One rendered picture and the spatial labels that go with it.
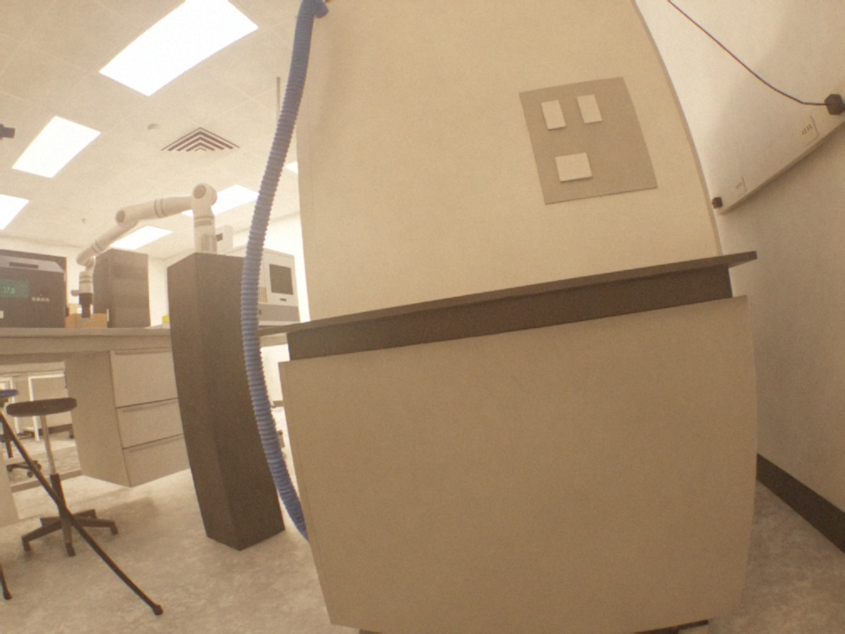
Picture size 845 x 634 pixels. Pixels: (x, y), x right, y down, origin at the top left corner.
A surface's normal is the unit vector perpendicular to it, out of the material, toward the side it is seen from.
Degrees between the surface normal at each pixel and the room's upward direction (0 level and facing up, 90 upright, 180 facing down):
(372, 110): 90
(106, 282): 90
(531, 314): 90
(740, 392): 90
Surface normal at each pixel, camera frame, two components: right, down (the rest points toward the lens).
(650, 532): -0.30, -0.02
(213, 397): 0.86, -0.15
